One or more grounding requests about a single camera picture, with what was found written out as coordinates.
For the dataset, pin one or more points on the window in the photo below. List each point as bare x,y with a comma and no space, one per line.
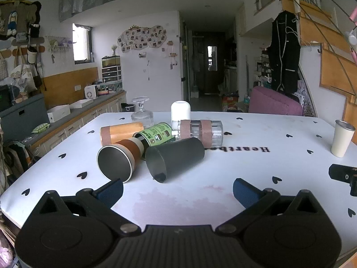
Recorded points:
81,44

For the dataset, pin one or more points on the canvas tote bag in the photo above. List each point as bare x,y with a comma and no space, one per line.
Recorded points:
23,76

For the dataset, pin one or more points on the green wipes packet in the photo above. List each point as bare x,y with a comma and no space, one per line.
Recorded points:
41,128

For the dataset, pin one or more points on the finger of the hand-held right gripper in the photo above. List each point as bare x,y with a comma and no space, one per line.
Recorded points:
339,173

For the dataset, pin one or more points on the cream cup with metal rim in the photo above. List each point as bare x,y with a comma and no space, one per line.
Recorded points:
341,142

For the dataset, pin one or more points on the bamboo cup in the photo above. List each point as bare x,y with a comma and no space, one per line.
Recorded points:
120,134

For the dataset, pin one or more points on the cloud-shaped photo board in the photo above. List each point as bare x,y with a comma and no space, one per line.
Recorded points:
142,37

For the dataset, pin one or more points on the green printed can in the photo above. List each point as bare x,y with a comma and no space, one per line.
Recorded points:
157,135

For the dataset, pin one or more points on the pink sofa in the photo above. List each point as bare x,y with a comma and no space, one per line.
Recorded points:
273,103

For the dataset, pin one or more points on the white heart-print tablecloth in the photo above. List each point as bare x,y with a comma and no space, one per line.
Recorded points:
265,156

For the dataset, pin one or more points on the dark door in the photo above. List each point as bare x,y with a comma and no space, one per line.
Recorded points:
214,75

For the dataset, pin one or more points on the clear ribbed cup brown bands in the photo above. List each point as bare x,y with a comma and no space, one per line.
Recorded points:
200,131

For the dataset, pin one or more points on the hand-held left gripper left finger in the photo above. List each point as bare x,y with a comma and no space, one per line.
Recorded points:
110,192

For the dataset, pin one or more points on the felt wall hanging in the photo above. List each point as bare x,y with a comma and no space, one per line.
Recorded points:
16,19

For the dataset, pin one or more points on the colourful cardboard box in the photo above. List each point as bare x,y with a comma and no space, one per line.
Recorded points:
230,103

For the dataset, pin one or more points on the wooden staircase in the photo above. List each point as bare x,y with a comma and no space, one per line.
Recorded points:
334,69

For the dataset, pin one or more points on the small white appliance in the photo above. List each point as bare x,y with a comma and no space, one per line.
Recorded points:
90,92

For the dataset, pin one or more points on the black cup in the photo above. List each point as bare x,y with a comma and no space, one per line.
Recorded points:
178,153

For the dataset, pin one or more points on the grey storage box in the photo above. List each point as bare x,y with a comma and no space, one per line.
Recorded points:
25,117

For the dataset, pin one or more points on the white flat box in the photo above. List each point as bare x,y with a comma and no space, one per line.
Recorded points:
58,113
81,103

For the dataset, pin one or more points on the kitchen counter cabinet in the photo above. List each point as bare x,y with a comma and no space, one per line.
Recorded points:
72,128

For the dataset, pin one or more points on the white wall rack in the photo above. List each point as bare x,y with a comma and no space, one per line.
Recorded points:
57,47

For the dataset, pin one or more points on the fish tank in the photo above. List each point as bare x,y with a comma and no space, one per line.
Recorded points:
111,60

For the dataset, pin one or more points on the grey drawer organizer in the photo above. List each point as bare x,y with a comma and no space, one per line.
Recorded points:
112,74

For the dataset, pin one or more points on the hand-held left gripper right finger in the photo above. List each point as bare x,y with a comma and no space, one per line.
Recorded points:
246,193

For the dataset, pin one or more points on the clear glass goblet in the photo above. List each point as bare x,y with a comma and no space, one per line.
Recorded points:
142,117

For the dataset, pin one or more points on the black bin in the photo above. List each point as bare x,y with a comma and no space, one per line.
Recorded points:
127,107

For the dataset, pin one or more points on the black jacket with white trim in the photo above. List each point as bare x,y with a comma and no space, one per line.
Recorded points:
283,55

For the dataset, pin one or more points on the brown and white cup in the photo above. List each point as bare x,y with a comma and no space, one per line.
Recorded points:
117,162

